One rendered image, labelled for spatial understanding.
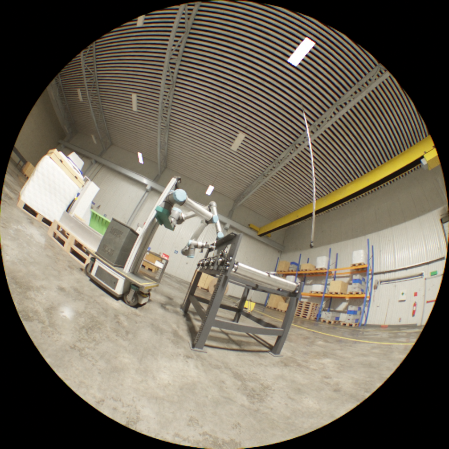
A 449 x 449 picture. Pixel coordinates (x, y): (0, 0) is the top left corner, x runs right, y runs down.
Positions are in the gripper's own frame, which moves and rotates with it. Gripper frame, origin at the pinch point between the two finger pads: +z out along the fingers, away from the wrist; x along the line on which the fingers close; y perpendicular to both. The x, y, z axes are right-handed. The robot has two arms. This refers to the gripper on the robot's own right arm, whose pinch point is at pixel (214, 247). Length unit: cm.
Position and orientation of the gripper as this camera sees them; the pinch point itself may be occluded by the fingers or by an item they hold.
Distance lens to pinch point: 190.1
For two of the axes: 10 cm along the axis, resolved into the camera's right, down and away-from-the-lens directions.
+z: 9.4, 1.8, 2.7
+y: 1.2, -9.7, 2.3
